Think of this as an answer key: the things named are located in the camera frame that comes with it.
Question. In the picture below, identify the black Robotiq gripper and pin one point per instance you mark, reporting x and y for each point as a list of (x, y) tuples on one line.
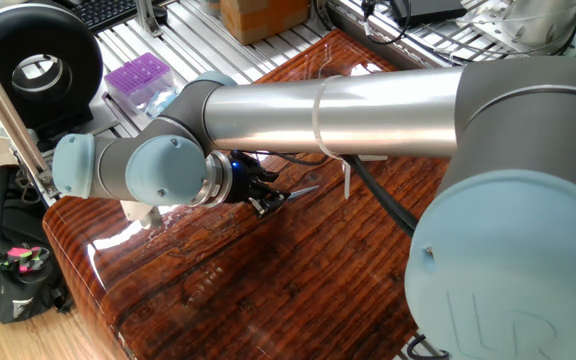
[(240, 180)]

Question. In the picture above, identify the blue-grey pipette tip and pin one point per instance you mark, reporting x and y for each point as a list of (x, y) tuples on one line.
[(302, 193)]

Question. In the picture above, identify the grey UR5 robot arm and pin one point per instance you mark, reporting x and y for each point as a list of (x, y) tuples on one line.
[(518, 150)]

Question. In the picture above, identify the purple pipette tip box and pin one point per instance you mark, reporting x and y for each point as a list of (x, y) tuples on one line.
[(138, 75)]

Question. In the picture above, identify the cardboard box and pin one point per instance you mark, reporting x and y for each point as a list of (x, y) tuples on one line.
[(263, 20)]

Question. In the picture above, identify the black keyboard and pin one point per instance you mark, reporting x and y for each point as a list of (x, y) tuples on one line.
[(105, 12)]

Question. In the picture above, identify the black power adapter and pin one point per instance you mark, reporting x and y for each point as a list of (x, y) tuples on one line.
[(428, 10)]

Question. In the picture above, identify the black backpack with pink trim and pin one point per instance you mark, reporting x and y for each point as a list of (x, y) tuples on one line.
[(13, 280)]

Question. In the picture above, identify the perforated metal plate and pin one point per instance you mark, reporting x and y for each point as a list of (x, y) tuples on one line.
[(488, 25)]

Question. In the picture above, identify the white plastic appliance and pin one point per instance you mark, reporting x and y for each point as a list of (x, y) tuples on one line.
[(548, 20)]

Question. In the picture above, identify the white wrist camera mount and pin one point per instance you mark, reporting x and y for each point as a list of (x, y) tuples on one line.
[(138, 212)]

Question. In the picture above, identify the short aluminium profile post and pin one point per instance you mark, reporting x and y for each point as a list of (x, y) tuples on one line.
[(148, 17)]

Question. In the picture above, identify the slanted aluminium frame post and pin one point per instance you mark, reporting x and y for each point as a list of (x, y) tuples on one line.
[(13, 130)]

